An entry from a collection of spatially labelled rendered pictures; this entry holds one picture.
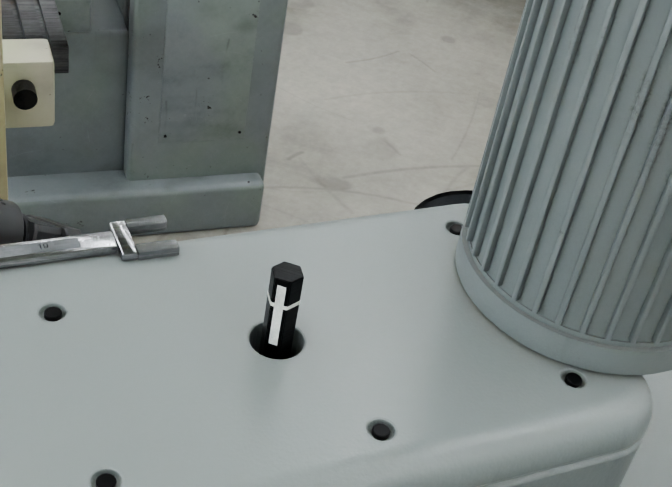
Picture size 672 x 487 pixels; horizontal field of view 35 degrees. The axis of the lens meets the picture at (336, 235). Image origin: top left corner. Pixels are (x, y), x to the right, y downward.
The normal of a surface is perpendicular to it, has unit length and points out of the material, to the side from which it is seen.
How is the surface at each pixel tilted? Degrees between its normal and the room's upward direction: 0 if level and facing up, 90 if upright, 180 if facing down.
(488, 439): 27
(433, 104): 0
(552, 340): 90
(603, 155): 90
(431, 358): 0
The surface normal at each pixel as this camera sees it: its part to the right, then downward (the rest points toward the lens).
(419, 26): 0.15, -0.79
